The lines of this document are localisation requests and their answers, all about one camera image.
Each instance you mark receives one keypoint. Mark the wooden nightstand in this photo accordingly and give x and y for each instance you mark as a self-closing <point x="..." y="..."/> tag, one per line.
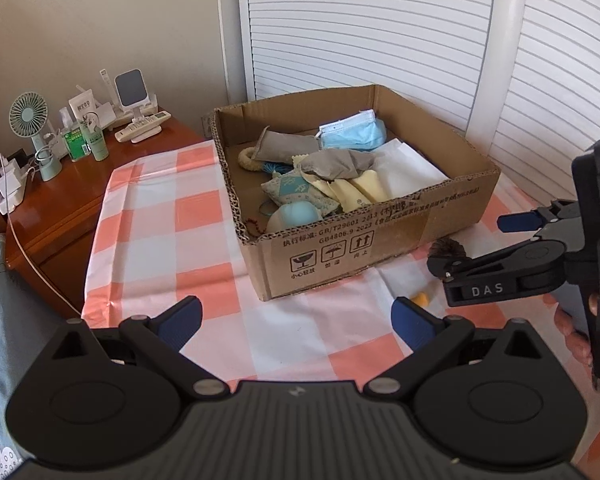
<point x="130" y="160"/>

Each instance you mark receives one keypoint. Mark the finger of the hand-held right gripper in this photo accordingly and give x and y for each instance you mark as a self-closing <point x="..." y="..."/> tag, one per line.
<point x="480" y="285"/>
<point x="520" y="220"/>

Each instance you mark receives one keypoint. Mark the green bottle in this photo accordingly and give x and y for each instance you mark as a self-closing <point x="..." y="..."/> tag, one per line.
<point x="75" y="142"/>

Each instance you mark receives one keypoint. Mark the yellow cloth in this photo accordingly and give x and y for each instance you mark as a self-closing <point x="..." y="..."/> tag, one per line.
<point x="350" y="192"/>

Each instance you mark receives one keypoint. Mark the grey fabric pouch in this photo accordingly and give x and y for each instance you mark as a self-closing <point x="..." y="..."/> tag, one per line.
<point x="280" y="142"/>
<point x="335" y="162"/>

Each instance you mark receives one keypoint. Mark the blue plush toy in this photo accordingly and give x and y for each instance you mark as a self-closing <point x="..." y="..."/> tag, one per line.
<point x="292" y="217"/>

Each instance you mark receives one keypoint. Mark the small clear spray bottle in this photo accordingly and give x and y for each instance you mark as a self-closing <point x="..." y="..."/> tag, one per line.
<point x="65" y="120"/>

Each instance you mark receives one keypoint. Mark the green tube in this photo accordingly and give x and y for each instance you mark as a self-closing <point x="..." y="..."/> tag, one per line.
<point x="99" y="142"/>

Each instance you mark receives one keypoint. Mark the white power strip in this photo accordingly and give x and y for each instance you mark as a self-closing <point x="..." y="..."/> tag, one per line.
<point x="10" y="185"/>

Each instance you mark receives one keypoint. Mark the white phone stand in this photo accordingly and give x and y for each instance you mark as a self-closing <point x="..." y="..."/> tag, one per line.
<point x="129" y="87"/>

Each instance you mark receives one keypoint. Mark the light blue bedding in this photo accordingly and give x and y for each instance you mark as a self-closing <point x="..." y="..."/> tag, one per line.
<point x="10" y="335"/>

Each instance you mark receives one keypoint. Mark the white cloth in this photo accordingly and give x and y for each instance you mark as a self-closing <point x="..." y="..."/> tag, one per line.
<point x="410" y="170"/>

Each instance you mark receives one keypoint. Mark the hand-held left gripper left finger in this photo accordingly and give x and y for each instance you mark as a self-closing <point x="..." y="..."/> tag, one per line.
<point x="185" y="317"/>

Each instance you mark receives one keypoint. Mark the white remote control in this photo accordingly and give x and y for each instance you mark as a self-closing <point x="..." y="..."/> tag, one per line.
<point x="145" y="124"/>

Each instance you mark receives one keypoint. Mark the brown cardboard box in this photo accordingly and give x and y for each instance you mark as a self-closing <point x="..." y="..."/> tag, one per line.
<point x="320" y="270"/>

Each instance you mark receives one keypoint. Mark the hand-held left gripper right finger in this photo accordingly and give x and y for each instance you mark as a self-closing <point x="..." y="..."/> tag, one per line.
<point x="410" y="322"/>

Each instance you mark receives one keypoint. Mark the small yellow object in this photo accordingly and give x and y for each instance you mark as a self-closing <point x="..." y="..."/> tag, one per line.
<point x="421" y="299"/>

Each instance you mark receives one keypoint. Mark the person's right hand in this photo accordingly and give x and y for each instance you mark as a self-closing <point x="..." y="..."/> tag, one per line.
<point x="575" y="345"/>

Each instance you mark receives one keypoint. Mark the green desk fan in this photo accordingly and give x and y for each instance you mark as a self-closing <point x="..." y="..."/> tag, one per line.
<point x="28" y="112"/>

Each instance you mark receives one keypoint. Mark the patterned sachet with tassel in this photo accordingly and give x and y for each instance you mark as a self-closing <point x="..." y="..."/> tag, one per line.
<point x="295" y="190"/>

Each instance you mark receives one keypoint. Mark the dark blue tassel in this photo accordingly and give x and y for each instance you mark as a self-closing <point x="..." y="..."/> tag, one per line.
<point x="267" y="167"/>

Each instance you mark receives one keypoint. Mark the white tube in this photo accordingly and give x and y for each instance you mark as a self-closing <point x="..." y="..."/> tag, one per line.
<point x="82" y="105"/>

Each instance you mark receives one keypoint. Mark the brown scrunchie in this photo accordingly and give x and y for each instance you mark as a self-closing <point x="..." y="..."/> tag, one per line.
<point x="450" y="247"/>

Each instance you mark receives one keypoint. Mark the blue face mask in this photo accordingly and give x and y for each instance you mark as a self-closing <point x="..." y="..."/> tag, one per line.
<point x="352" y="132"/>

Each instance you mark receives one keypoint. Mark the white louvred wardrobe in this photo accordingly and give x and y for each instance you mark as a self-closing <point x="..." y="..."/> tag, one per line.
<point x="355" y="25"/>

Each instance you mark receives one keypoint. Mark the orange white checked tablecloth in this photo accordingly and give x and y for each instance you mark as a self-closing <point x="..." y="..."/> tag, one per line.
<point x="300" y="330"/>

